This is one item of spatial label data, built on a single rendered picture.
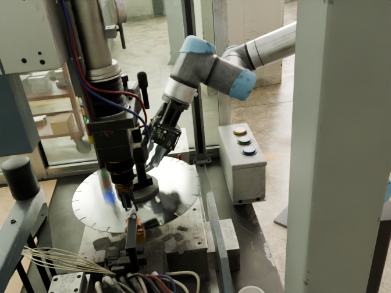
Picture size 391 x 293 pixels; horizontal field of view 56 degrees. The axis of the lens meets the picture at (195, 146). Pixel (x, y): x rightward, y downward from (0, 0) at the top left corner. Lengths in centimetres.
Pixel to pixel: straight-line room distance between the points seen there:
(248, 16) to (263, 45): 307
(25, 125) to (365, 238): 53
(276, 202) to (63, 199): 145
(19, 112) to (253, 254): 69
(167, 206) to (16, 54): 49
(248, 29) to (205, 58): 321
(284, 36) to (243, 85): 18
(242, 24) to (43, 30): 354
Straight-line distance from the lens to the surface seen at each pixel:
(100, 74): 63
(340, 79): 16
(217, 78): 87
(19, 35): 58
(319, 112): 17
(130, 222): 82
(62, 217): 130
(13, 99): 62
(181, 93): 87
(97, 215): 91
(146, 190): 94
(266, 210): 237
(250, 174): 115
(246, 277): 99
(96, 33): 63
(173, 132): 88
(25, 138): 64
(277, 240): 217
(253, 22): 408
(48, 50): 58
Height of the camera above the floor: 149
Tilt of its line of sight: 29 degrees down
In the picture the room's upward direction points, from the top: 6 degrees counter-clockwise
